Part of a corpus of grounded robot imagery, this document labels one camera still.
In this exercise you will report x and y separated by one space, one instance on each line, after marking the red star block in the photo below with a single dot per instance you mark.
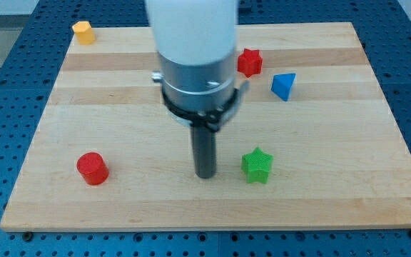
250 62

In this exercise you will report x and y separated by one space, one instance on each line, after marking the green star block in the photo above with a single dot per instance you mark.
257 166

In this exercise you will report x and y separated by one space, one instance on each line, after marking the wooden board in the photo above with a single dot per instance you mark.
339 159

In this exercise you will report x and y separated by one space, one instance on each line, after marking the red cylinder block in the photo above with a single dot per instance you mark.
92 168

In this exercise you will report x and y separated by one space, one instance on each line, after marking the yellow hexagon block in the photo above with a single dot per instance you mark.
84 32

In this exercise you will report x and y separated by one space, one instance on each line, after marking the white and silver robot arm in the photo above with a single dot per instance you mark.
196 41

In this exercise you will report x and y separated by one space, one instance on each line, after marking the blue triangular block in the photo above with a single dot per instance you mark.
282 85

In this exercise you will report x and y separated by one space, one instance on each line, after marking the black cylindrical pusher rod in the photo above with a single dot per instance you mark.
204 152

